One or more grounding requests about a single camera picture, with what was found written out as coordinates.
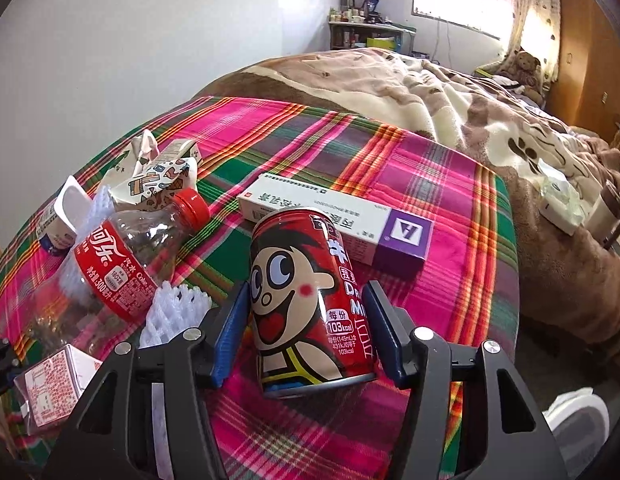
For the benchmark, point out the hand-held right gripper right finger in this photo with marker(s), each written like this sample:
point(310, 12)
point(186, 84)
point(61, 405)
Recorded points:
point(384, 335)

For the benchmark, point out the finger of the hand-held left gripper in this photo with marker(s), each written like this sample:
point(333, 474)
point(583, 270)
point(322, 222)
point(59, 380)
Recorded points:
point(0, 375)

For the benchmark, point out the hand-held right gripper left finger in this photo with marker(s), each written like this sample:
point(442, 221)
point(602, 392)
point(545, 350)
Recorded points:
point(232, 332)

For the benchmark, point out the red cartoon milk can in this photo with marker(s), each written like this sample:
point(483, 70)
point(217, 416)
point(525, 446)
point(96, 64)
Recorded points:
point(300, 310)

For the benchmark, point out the clear red-label cola bottle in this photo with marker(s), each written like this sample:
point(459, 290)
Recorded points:
point(114, 260)

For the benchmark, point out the white paper bag green print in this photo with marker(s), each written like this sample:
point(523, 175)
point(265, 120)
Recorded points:
point(124, 160)

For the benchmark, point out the red and white small carton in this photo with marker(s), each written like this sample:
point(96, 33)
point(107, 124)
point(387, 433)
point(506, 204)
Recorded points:
point(49, 385)

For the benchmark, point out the white foam fruit net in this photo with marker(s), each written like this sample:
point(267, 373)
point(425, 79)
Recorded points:
point(177, 310)
point(102, 202)

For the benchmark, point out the white and purple medicine box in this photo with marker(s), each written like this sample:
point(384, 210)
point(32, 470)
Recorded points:
point(300, 199)

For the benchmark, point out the white yogurt cup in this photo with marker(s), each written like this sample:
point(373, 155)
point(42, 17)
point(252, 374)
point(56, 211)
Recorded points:
point(59, 220)

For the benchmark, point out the crumpled printed paper carton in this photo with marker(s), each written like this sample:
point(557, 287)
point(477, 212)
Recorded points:
point(164, 180)

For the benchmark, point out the pink green plaid cloth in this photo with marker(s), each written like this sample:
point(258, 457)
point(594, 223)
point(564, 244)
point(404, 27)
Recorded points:
point(340, 135)

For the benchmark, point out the clear plastic bag item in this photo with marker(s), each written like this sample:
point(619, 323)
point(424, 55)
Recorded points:
point(560, 205)

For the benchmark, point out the brown and cream blanket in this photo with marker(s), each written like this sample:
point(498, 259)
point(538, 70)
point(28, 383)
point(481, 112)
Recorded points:
point(440, 110)

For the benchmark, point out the cream cup with brown lid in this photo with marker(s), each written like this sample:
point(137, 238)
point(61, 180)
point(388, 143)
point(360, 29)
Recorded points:
point(607, 215)

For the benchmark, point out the cluttered storage shelf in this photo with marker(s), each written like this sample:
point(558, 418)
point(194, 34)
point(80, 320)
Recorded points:
point(350, 35)

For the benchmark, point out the brown teddy bear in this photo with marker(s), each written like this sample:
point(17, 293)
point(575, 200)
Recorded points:
point(527, 67)

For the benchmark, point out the bright window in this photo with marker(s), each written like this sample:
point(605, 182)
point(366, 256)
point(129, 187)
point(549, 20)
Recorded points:
point(460, 2)

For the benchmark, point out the wooden wardrobe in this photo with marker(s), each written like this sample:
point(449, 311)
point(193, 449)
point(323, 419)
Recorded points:
point(590, 60)

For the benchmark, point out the patterned curtain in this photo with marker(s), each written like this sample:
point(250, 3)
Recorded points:
point(532, 15)

